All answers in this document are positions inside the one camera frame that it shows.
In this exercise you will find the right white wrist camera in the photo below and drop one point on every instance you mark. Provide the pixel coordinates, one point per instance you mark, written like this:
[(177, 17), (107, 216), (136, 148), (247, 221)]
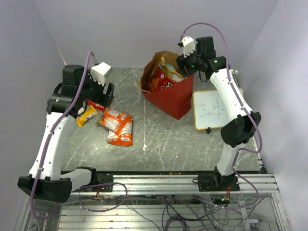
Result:
[(188, 45)]

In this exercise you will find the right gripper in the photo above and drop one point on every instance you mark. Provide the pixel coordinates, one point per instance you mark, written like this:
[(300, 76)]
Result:
[(182, 62)]

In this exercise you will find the aluminium frame rail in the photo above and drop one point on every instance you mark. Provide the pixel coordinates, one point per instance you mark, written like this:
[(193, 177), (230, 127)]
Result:
[(154, 185)]

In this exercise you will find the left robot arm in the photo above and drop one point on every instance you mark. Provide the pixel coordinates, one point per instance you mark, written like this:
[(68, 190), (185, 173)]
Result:
[(45, 181)]

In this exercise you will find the red Doritos bag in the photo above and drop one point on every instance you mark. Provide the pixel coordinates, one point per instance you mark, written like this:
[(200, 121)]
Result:
[(159, 81)]

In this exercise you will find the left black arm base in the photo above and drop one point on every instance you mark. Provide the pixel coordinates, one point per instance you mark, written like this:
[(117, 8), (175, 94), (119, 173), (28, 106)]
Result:
[(104, 178)]

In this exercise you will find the orange Fox's candy bag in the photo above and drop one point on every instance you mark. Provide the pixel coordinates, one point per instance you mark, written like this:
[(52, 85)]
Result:
[(113, 120)]

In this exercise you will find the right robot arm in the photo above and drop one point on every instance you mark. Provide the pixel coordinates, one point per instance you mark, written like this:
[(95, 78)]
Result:
[(199, 55)]

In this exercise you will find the red paper bag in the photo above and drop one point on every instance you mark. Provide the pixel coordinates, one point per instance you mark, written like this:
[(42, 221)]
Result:
[(174, 100)]

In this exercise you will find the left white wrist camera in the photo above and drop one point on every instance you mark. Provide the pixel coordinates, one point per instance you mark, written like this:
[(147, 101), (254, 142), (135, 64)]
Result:
[(100, 72)]

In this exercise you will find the brown paper snack bag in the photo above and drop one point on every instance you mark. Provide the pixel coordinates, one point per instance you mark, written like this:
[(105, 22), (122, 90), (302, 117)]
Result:
[(169, 67)]

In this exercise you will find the small whiteboard with stand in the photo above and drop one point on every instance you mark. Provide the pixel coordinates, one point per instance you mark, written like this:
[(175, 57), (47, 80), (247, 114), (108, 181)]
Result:
[(213, 109)]

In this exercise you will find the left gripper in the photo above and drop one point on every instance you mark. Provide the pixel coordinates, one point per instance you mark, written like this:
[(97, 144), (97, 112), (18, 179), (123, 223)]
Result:
[(102, 98)]

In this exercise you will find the yellow snack bar wrapper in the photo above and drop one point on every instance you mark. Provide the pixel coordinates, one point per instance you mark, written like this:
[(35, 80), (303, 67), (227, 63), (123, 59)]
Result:
[(87, 115)]

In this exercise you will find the small red snack packet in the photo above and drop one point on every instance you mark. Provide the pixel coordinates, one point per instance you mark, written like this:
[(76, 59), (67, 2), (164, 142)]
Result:
[(96, 106)]

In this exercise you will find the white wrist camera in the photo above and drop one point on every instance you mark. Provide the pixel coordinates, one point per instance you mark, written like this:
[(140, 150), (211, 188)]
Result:
[(100, 72), (188, 45)]

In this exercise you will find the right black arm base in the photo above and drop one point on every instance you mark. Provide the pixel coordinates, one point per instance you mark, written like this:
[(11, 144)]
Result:
[(209, 184)]

